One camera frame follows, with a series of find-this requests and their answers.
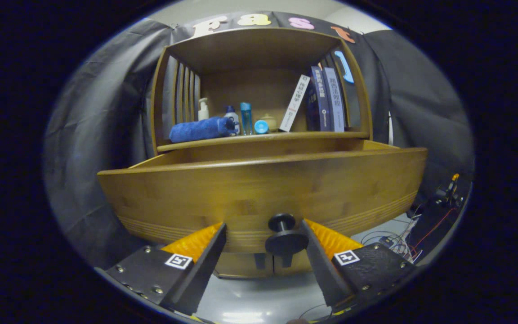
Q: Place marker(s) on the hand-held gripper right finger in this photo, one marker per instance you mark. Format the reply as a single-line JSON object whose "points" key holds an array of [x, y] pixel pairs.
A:
{"points": [[322, 270]]}

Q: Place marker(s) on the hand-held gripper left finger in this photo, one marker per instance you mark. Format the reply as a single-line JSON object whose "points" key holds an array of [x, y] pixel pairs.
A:
{"points": [[205, 270]]}

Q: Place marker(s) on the white and blue tube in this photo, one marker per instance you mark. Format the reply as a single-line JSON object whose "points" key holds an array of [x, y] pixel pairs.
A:
{"points": [[261, 127]]}

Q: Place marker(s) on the wooden countertop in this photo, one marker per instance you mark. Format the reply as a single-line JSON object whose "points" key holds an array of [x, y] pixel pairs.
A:
{"points": [[263, 137]]}

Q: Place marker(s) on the wooden cabinet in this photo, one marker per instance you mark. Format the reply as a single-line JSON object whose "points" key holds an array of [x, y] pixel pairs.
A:
{"points": [[250, 90]]}

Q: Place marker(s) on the blue folded towel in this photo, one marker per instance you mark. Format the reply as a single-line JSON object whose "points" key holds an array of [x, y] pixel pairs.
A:
{"points": [[200, 129]]}

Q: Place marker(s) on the black equipment with orange clip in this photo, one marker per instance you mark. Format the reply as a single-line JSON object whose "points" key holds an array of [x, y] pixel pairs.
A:
{"points": [[448, 191]]}

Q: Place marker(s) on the small white blue-capped bottle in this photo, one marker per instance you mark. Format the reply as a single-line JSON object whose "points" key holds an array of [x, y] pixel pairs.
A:
{"points": [[233, 118]]}

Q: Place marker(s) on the beige lidded teacup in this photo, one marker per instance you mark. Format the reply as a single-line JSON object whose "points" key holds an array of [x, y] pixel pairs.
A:
{"points": [[270, 121]]}

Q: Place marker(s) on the clear blue bottle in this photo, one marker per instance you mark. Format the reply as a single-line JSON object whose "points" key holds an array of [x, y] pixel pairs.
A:
{"points": [[246, 118]]}

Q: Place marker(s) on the white pump bottle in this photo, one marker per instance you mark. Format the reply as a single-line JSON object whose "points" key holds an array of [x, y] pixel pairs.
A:
{"points": [[203, 110]]}

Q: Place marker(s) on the black book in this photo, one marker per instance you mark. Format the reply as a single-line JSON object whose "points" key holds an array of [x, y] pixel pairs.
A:
{"points": [[310, 110]]}

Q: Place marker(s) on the white book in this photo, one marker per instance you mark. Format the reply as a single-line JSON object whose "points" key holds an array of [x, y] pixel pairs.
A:
{"points": [[295, 103]]}

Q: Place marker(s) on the dark blue book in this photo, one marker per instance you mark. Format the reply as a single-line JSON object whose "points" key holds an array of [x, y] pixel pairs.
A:
{"points": [[321, 99]]}

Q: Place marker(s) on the light purple book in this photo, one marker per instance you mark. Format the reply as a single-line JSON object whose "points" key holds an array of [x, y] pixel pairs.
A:
{"points": [[334, 99]]}

